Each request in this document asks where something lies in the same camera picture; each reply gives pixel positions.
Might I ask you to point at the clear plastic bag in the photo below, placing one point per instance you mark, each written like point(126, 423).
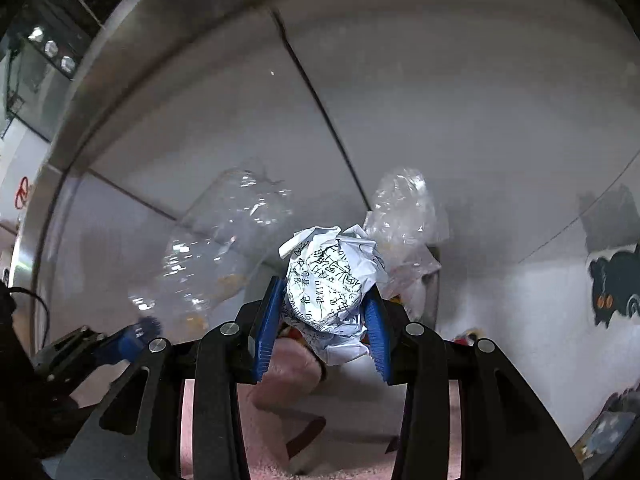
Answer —
point(225, 230)
point(405, 205)

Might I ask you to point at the white printed paper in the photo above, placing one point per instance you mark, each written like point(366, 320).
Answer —
point(325, 290)

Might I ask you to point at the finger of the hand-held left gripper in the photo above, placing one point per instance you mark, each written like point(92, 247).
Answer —
point(127, 342)

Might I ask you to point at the black bear sticker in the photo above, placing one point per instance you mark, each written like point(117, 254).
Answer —
point(612, 285)

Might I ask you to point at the white plastic bag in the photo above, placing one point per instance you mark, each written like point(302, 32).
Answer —
point(415, 285)

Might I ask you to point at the red clips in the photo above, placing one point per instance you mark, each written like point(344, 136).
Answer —
point(22, 192)

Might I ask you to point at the brown slipper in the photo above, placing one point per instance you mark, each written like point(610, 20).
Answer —
point(307, 435)

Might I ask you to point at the black toaster oven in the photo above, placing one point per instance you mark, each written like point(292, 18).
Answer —
point(30, 75)

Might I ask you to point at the person's pink trouser leg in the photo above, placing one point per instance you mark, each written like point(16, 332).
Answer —
point(280, 385)

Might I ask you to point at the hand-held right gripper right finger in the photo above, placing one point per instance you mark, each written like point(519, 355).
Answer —
point(377, 340)

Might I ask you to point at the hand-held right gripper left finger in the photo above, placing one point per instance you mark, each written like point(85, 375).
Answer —
point(265, 330)

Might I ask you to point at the blue yellow printed bag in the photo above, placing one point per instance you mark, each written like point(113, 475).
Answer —
point(605, 430)

